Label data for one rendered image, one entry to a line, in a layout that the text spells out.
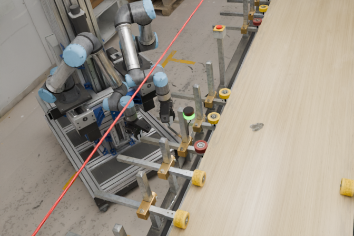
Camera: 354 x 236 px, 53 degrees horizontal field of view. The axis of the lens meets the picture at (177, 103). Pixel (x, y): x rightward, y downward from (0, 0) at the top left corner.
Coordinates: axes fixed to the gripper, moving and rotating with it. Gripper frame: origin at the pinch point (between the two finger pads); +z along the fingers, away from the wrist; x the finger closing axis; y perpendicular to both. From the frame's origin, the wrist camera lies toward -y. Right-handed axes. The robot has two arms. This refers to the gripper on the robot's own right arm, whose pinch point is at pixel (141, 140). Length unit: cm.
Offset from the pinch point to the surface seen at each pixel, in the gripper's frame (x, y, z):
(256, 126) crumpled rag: -22, -69, -9
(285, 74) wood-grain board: -79, -77, -7
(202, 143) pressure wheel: -1.8, -41.8, -7.9
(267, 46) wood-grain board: -112, -58, -7
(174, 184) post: 22.4, -32.2, 4.2
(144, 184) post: 47, -32, -29
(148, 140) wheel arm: 1.5, -6.9, -3.3
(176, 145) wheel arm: 0.7, -25.5, -3.5
